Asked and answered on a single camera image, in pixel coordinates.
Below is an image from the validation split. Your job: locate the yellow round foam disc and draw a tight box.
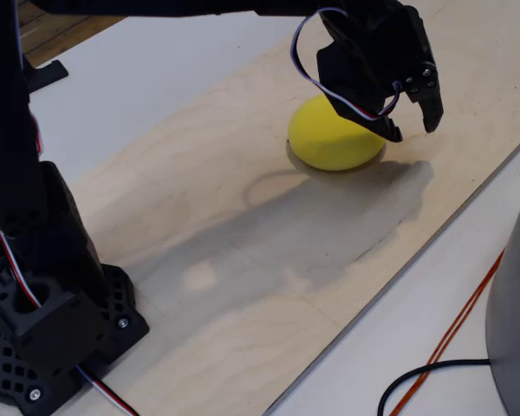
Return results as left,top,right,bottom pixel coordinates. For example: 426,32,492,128
287,94,387,172

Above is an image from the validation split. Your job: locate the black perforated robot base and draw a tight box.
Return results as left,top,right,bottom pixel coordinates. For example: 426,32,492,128
0,242,151,416

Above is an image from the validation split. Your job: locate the light plywood board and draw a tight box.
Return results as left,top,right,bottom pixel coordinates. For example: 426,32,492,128
64,0,520,416

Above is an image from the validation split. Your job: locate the grey round lamp shade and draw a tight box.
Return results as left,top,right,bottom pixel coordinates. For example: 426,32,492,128
484,166,520,416

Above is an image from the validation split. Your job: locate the black stand with flat foot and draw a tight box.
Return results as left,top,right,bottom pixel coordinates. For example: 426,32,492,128
23,59,69,94

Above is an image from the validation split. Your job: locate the white red gripper servo cable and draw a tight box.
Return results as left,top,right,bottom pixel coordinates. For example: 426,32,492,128
290,7,403,120

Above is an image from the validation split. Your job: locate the thin orange wire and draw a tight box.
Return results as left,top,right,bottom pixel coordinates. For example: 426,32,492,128
398,259,504,416
389,249,506,416

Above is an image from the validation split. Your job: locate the thin black cable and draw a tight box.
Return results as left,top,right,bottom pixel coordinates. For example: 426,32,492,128
377,358,491,416

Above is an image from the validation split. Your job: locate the white red black base cable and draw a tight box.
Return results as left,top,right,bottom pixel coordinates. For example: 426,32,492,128
75,366,140,416

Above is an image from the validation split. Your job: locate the white red arm servo cable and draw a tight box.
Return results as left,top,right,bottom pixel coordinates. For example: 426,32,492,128
0,114,42,309

